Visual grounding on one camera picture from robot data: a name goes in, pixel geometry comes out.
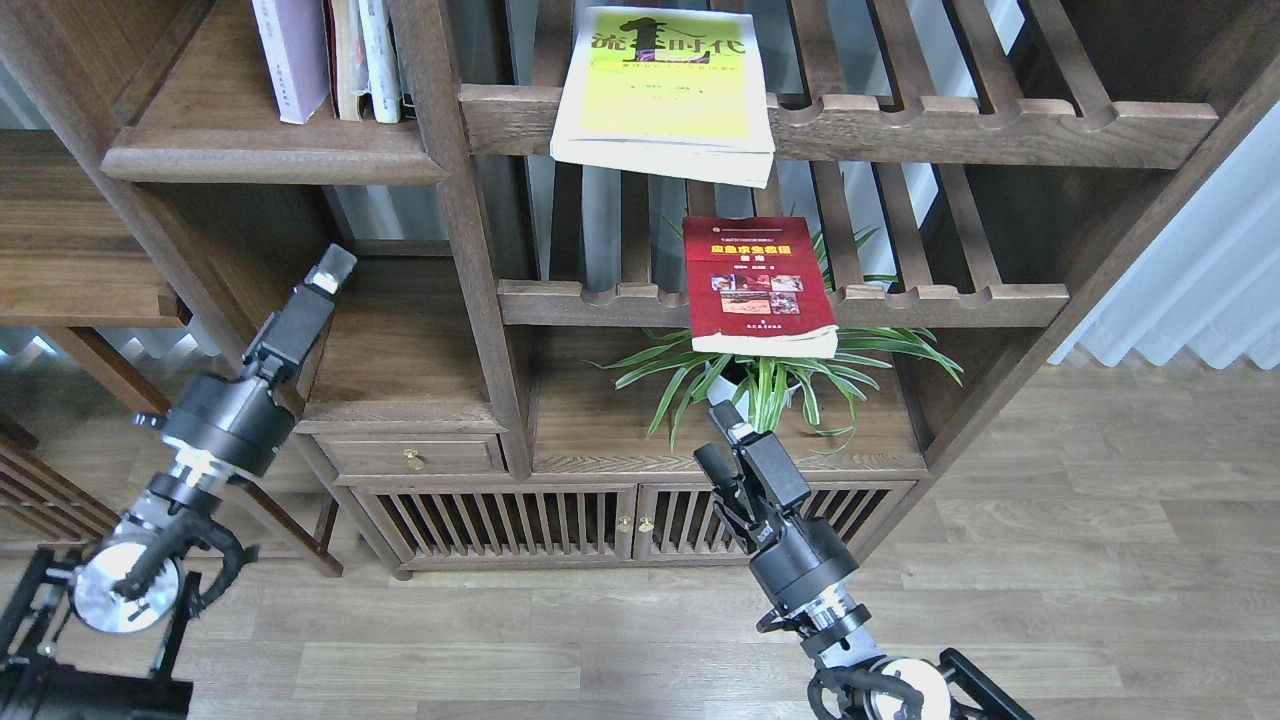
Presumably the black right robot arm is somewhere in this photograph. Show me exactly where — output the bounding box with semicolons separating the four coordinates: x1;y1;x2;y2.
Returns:
695;401;1028;719

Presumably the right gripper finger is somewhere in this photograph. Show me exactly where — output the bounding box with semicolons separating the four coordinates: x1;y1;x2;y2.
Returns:
694;443;773;551
709;401;810;533

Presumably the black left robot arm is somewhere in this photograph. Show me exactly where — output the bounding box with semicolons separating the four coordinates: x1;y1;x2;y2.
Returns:
3;245;357;719

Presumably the dark wooden bookshelf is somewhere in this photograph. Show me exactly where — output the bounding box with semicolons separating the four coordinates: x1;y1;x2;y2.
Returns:
3;1;1277;577

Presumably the white lavender cover book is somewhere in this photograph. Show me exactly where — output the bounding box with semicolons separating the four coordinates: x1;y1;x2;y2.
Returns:
252;1;330;126

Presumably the red cover book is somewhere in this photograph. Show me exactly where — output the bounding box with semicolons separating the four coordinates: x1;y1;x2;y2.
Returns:
682;217;838;359

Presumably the upright beige book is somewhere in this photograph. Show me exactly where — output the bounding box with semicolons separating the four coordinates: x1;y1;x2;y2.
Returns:
325;1;369;122

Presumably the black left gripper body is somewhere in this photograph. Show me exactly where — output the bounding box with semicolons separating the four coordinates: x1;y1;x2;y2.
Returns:
134;346;301;479

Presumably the green spider plant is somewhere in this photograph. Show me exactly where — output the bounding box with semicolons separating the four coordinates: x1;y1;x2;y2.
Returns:
611;228;963;438

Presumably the white plant pot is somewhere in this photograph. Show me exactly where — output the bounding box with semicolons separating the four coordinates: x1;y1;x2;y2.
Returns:
707;361;756;424

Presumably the upright white book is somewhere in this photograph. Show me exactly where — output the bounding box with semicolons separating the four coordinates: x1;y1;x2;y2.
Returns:
358;1;402;124

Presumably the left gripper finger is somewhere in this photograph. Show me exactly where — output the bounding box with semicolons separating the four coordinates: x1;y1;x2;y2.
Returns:
239;245;357;386

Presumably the yellow green cover book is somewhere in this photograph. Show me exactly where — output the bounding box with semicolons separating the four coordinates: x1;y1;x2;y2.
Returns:
549;6;774;188

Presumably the white pleated curtain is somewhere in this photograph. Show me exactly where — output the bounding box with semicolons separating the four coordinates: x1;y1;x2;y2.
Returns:
1050;106;1279;370

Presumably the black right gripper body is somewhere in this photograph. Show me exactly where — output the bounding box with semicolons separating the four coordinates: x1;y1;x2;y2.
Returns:
719;502;858;616

